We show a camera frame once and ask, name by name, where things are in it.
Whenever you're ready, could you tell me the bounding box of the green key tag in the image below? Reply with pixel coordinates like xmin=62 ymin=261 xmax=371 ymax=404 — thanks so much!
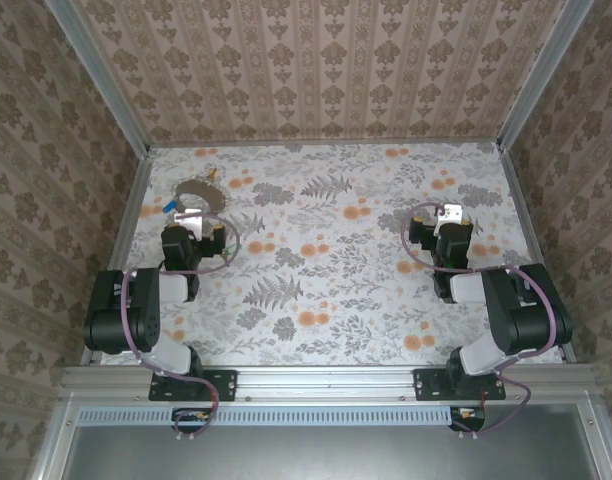
xmin=219 ymin=234 xmax=243 ymax=265

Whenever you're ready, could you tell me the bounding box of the brown strap with key rings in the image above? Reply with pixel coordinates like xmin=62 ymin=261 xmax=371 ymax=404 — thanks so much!
xmin=174 ymin=178 xmax=231 ymax=215

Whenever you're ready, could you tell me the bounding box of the black connector box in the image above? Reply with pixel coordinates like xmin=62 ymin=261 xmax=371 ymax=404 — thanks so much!
xmin=171 ymin=406 xmax=218 ymax=434
xmin=448 ymin=405 xmax=487 ymax=434

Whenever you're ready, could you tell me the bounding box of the grey metal panel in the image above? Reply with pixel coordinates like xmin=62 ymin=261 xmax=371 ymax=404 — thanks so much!
xmin=60 ymin=405 xmax=605 ymax=480

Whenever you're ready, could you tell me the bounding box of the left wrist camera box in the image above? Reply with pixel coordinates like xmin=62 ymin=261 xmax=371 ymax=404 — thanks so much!
xmin=174 ymin=209 xmax=208 ymax=237

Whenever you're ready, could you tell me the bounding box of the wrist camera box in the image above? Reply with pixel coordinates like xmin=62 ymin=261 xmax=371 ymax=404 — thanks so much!
xmin=434 ymin=203 xmax=465 ymax=237
xmin=174 ymin=209 xmax=208 ymax=237

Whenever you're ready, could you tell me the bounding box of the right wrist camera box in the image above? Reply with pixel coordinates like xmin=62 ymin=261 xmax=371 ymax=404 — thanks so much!
xmin=434 ymin=203 xmax=465 ymax=237

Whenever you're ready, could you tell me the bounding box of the thin aluminium table edge rail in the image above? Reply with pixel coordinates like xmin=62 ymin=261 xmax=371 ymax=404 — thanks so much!
xmin=148 ymin=137 xmax=502 ymax=149

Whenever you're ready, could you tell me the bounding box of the aluminium frame post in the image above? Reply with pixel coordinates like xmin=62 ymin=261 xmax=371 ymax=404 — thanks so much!
xmin=495 ymin=0 xmax=595 ymax=151
xmin=43 ymin=0 xmax=152 ymax=156

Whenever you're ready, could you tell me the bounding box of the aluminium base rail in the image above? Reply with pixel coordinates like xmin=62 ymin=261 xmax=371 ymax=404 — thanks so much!
xmin=58 ymin=363 xmax=605 ymax=402

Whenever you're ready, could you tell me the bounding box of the grey slotted cable duct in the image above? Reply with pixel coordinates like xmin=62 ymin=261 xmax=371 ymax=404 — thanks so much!
xmin=78 ymin=405 xmax=487 ymax=426

